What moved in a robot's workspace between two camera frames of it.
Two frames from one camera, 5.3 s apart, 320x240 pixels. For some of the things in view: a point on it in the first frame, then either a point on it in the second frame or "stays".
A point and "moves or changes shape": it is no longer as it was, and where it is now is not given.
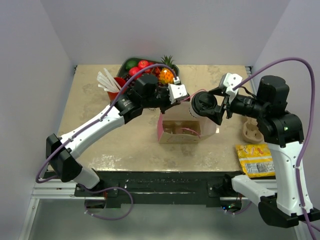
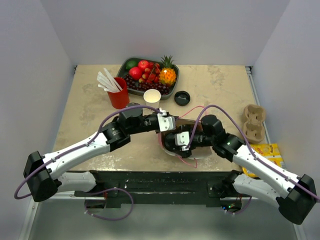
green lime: [131, 64] stays
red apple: [142, 64] stays
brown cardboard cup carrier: [251, 132] stays
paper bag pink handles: [176, 125] moves or changes shape
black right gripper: [217, 114] to [184, 154]
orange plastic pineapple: [165, 75] stays
